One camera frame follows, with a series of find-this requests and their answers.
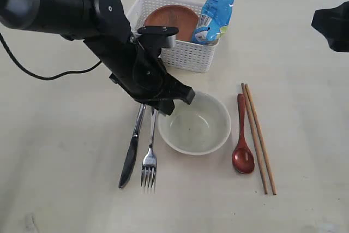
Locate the dark red wooden spoon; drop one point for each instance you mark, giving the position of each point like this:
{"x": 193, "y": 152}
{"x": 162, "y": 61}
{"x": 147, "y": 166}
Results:
{"x": 242, "y": 157}

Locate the cream ceramic bowl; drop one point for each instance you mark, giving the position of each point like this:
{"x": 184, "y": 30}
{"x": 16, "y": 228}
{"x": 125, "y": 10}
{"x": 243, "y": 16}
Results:
{"x": 197, "y": 129}

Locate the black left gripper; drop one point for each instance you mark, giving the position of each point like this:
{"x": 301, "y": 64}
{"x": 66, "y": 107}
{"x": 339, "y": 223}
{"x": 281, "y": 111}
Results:
{"x": 142, "y": 74}

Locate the small dark red dish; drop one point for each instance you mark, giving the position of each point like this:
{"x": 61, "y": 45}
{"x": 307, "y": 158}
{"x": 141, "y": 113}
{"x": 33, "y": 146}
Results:
{"x": 174, "y": 16}

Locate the brown wooden chopstick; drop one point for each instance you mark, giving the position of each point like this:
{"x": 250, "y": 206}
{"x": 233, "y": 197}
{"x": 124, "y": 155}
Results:
{"x": 263, "y": 147}
{"x": 255, "y": 140}

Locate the steel table fork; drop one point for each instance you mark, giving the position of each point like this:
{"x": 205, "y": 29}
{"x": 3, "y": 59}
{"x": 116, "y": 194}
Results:
{"x": 149, "y": 163}

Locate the blue snack packet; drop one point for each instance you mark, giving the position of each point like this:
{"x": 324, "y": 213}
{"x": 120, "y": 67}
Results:
{"x": 213, "y": 21}

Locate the steel table knife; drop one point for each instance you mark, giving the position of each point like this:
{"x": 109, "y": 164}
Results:
{"x": 131, "y": 155}

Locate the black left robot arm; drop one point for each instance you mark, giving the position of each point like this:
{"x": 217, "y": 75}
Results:
{"x": 100, "y": 24}

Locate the white perforated plastic basket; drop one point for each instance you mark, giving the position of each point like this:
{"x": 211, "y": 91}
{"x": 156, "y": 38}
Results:
{"x": 184, "y": 55}

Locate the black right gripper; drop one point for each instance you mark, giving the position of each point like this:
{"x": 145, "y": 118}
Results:
{"x": 333, "y": 25}

